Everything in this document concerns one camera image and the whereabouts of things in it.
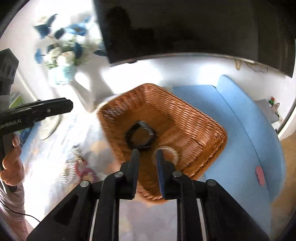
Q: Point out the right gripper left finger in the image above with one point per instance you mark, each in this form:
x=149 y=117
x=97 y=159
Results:
x=128 y=182

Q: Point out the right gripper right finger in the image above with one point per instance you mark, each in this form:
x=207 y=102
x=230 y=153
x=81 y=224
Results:
x=167 y=184

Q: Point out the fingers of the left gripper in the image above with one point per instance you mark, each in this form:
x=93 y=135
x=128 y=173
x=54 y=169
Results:
x=42 y=109

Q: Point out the pink sleeved left forearm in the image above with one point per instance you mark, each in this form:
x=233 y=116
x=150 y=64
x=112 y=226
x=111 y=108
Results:
x=12 y=209

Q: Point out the person's left hand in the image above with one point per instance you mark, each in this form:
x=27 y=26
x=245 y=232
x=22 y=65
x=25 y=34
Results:
x=13 y=172

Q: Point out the white desk lamp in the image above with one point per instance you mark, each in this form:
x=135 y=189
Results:
x=48 y=126

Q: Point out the green book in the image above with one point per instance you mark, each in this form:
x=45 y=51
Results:
x=16 y=99

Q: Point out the brown wicker basket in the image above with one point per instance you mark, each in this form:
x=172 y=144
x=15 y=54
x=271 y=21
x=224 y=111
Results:
x=190 y=139

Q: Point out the patterned bed sheet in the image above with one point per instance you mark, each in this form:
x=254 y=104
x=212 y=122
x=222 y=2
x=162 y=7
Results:
x=78 y=151

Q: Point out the white vase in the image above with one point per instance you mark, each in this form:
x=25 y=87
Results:
x=81 y=85

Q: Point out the blue white flower bouquet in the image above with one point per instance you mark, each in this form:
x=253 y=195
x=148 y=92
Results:
x=68 y=48

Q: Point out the black television screen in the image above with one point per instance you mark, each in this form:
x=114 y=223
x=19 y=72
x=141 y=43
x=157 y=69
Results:
x=249 y=30

